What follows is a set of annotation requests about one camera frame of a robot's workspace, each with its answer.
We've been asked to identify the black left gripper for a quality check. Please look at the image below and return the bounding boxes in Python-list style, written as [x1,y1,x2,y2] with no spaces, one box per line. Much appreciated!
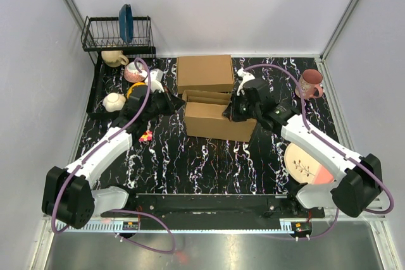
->
[144,86,186,122]

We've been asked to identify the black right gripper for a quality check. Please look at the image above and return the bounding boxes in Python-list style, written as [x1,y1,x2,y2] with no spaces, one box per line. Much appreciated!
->
[222,90,261,123]

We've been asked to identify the brown cardboard box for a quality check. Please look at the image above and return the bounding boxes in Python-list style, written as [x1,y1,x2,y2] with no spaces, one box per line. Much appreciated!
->
[177,54,234,94]
[182,90,256,142]

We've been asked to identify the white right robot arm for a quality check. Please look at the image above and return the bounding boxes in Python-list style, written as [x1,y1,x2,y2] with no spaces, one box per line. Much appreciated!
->
[223,73,382,218]

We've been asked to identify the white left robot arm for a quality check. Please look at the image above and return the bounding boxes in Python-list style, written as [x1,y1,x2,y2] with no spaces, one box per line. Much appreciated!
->
[41,86,185,229]

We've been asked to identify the closed brown cardboard box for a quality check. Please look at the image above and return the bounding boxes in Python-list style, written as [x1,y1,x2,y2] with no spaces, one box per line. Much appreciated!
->
[177,54,234,94]

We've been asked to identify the orange yellow ribbed bowl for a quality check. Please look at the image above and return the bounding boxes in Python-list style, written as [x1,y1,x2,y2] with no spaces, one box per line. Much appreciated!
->
[126,82,147,100]

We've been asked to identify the pink sunflower plush toy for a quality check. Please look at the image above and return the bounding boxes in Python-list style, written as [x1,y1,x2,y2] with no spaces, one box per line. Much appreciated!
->
[139,130,153,143]

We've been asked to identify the pink patterned bowl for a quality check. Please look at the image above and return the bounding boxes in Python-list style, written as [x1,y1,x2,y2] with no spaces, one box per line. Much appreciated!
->
[124,61,147,83]

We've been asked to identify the white flower-shaped cup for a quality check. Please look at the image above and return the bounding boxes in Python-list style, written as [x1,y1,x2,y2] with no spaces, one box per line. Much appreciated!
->
[103,92,126,113]

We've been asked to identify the cream ceramic mug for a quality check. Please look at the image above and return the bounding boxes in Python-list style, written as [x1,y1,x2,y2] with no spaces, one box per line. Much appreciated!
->
[101,50,129,68]

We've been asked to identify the pink patterned mug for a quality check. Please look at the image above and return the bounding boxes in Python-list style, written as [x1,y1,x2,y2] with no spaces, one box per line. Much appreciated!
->
[295,69,323,100]

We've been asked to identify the cream pink floral plate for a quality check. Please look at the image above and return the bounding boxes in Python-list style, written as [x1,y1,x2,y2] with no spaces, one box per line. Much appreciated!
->
[284,143,334,185]

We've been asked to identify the blue plate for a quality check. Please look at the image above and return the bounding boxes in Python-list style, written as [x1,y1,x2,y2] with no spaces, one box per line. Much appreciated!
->
[118,4,134,44]

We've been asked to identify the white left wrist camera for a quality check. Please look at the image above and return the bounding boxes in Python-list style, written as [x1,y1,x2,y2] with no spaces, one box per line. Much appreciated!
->
[141,69,164,92]

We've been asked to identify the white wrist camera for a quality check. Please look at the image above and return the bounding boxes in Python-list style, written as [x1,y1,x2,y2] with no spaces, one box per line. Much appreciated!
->
[141,69,164,92]
[236,68,255,96]

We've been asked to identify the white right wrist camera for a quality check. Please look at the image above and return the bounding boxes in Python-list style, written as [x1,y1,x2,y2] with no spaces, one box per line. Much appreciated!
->
[236,68,255,96]

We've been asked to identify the black wire dish rack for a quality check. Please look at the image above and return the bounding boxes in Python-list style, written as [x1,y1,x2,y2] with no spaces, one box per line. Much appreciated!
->
[81,16,156,120]

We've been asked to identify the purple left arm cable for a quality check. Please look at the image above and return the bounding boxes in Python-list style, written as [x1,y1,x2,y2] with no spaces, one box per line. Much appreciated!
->
[50,58,177,254]

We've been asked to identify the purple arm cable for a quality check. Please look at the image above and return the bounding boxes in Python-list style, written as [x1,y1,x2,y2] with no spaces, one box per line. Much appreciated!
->
[240,63,395,241]
[50,58,177,254]

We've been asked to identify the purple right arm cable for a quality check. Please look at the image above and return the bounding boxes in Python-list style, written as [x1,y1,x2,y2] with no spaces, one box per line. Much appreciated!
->
[240,63,395,241]

